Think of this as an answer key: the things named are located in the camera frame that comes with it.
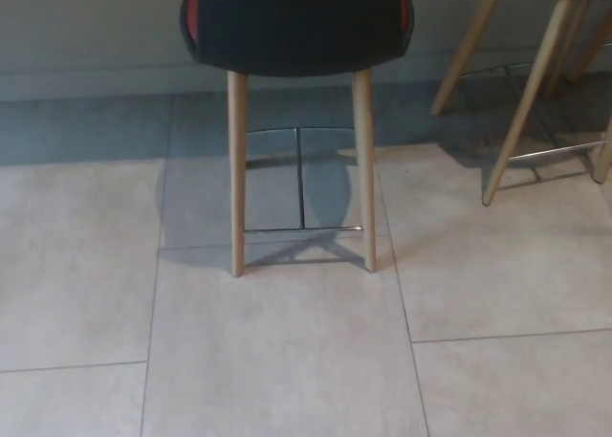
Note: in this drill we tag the red seat black shell stool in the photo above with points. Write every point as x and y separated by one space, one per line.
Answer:
296 26
530 89

